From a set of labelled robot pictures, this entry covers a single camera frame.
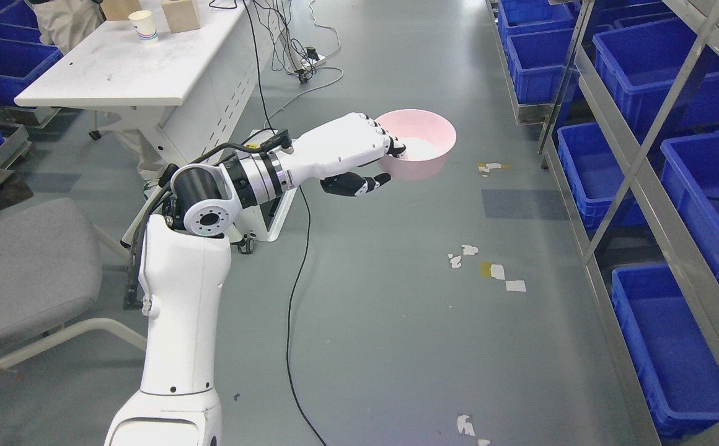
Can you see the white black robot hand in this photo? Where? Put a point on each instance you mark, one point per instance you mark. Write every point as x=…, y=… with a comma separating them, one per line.
x=330, y=151

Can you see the pink ikea bowl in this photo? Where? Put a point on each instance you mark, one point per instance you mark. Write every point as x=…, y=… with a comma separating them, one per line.
x=428, y=137

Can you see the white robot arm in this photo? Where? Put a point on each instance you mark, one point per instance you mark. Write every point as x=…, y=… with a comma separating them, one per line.
x=180, y=259

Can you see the white folding table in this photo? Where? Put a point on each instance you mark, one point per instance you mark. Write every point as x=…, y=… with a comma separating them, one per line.
x=185, y=93

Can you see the wooden block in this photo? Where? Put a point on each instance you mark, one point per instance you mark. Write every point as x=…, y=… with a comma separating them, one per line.
x=182, y=16

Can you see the paper cup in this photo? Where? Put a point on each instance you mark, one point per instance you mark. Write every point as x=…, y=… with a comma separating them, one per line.
x=144, y=26

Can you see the grey chair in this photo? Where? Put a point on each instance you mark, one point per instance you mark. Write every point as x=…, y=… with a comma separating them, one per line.
x=50, y=272

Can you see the steel rack with blue bins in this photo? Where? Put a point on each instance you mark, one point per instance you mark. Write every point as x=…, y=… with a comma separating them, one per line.
x=680, y=251

